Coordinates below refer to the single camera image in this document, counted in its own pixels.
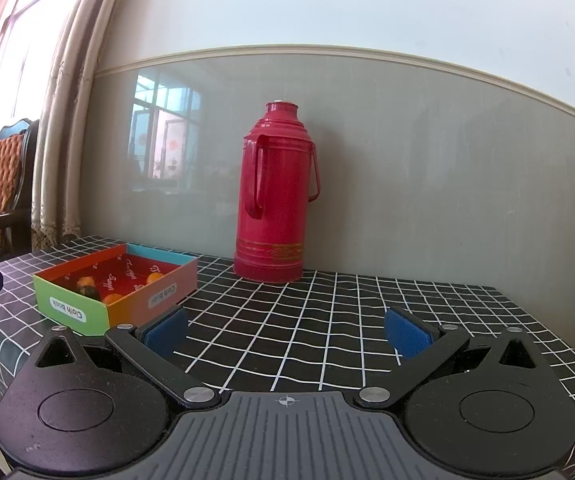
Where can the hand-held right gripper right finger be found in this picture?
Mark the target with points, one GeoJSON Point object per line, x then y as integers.
{"type": "Point", "coordinates": [407, 334]}

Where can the small orange mandarin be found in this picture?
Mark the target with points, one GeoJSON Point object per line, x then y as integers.
{"type": "Point", "coordinates": [112, 299]}

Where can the beige curtain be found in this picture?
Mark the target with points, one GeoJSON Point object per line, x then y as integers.
{"type": "Point", "coordinates": [72, 110]}

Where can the colourful cardboard box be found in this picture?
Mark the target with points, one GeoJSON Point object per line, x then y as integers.
{"type": "Point", "coordinates": [82, 310]}

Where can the yellow fruit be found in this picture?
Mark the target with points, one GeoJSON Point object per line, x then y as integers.
{"type": "Point", "coordinates": [85, 281]}

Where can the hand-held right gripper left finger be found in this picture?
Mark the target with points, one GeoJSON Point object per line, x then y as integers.
{"type": "Point", "coordinates": [166, 334]}

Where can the large orange mandarin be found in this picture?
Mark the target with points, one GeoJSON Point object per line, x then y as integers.
{"type": "Point", "coordinates": [155, 277]}

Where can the red thermos flask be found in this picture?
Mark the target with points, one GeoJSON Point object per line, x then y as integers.
{"type": "Point", "coordinates": [272, 200]}

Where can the dark wooden chair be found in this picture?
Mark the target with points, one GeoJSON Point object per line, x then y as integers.
{"type": "Point", "coordinates": [31, 170]}

